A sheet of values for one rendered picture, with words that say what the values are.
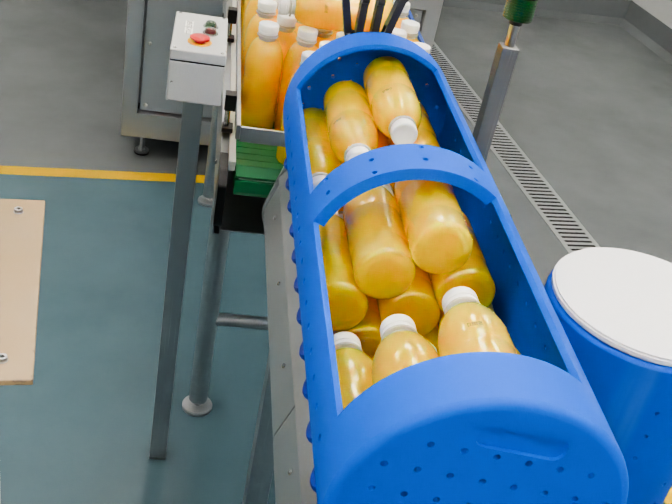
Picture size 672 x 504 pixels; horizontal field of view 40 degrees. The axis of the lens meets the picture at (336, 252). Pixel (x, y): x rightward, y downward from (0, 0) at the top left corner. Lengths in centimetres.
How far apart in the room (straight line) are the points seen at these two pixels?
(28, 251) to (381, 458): 63
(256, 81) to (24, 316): 84
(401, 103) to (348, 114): 8
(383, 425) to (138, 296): 214
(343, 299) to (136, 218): 220
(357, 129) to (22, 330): 55
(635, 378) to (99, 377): 165
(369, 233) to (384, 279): 6
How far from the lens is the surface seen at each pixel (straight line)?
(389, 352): 92
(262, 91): 183
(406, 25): 197
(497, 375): 80
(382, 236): 109
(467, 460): 82
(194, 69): 169
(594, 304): 133
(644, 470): 141
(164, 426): 230
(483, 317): 92
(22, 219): 132
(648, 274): 145
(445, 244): 108
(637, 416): 133
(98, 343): 269
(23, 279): 121
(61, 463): 236
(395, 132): 133
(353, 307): 111
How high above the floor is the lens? 171
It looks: 32 degrees down
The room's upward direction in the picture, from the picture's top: 12 degrees clockwise
